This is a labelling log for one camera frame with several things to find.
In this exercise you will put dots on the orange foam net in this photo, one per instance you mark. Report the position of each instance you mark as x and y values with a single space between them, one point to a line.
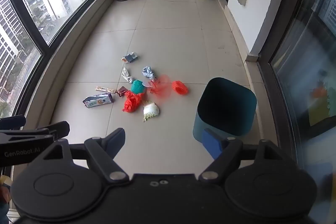
179 87

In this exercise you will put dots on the crumpled blue white paper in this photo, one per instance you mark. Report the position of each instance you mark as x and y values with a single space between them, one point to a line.
148 72

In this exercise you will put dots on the white foam net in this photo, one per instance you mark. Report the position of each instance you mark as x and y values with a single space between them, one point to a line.
151 110

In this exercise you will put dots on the glass sliding door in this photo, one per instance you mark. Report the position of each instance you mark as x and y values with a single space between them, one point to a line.
302 43

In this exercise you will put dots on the teal crumpled wrapper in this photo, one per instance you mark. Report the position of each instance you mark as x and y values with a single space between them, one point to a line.
137 87

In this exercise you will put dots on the teal plastic bin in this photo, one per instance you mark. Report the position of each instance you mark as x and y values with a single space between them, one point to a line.
223 128

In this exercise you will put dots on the red plastic bag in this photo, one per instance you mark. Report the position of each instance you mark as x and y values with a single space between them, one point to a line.
132 102

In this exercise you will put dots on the blue white snack wrapper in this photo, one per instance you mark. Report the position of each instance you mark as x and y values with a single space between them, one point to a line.
130 58

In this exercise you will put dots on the beige stick wrapper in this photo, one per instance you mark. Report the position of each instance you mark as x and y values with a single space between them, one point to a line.
105 89

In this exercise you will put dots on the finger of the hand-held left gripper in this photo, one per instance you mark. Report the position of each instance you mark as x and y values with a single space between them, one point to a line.
56 130
13 121

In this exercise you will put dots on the red mesh bag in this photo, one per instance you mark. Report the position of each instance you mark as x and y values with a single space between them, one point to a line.
160 88

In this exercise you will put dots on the large dark-framed window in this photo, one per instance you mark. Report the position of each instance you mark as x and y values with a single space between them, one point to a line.
39 3

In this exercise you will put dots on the brown snack wrapper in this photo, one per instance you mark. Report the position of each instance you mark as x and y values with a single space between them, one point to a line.
121 91

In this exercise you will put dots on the purple cookie box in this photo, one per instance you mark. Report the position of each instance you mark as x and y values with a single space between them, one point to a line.
98 100

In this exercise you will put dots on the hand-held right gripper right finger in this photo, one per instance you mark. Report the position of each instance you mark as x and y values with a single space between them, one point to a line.
211 144

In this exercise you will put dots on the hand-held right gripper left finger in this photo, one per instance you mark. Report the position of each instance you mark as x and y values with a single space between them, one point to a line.
118 140

